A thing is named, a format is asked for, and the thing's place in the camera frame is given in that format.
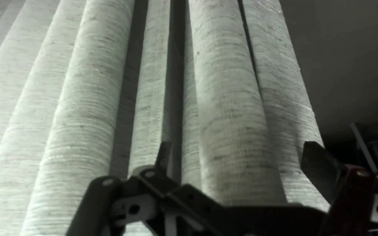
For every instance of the grey fabric curtain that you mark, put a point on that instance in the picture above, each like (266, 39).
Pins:
(94, 87)

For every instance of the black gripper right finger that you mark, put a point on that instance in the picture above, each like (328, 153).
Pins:
(348, 188)

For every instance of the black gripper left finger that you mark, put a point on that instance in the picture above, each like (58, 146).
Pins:
(109, 203)

